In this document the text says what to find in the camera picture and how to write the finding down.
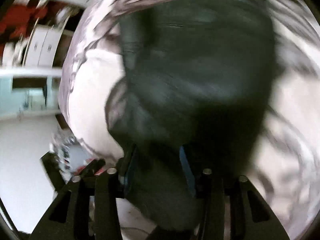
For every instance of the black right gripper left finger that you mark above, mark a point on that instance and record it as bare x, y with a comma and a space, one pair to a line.
84, 209

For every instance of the black leather jacket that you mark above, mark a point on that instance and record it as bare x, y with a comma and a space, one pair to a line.
198, 76

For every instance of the floral bed blanket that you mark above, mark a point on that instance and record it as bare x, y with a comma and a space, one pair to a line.
286, 164

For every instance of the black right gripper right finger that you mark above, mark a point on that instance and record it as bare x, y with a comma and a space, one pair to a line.
250, 215

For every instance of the white shelf unit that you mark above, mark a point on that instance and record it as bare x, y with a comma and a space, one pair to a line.
35, 39

